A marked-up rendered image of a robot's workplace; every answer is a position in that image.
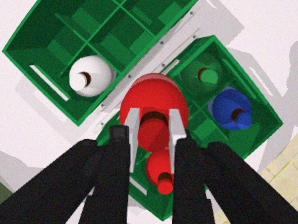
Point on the green bottle crate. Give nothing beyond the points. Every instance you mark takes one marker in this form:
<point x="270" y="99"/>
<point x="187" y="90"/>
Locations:
<point x="244" y="142"/>
<point x="45" y="41"/>

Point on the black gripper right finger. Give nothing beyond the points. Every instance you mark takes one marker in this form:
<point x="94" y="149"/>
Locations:
<point x="242" y="194"/>

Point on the blue bottle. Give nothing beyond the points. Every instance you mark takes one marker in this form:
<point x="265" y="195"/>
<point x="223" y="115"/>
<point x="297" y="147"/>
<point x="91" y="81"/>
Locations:
<point x="231" y="108"/>

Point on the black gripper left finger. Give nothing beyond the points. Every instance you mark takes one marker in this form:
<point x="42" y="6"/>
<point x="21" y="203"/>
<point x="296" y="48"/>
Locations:
<point x="54" y="194"/>

